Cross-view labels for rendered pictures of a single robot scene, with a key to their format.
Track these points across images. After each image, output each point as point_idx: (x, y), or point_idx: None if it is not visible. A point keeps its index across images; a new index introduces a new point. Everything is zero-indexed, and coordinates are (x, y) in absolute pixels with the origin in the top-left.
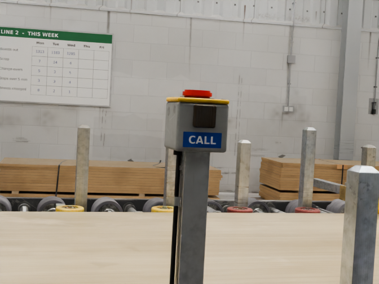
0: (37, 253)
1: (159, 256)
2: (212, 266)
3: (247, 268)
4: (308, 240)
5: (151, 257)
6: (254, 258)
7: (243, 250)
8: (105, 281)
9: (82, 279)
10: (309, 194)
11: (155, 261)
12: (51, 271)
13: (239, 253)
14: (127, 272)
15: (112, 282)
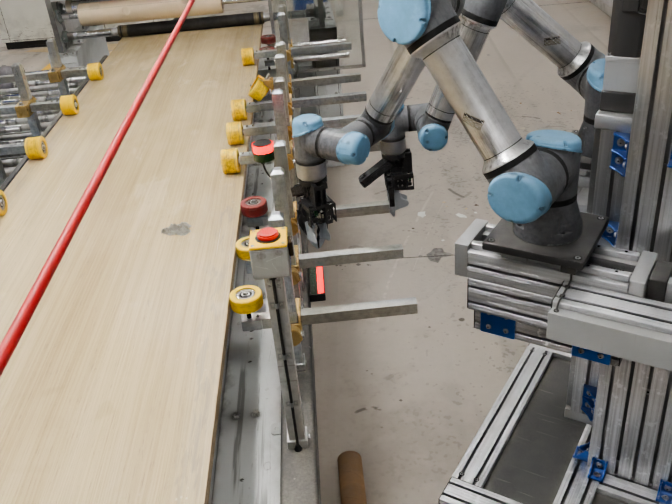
0: (42, 460)
1: (90, 373)
2: (138, 344)
3: (152, 326)
4: (75, 279)
5: (92, 378)
6: (124, 318)
7: (92, 320)
8: (162, 408)
9: (150, 423)
10: None
11: (109, 377)
12: (116, 444)
13: (101, 324)
14: (139, 395)
15: (167, 404)
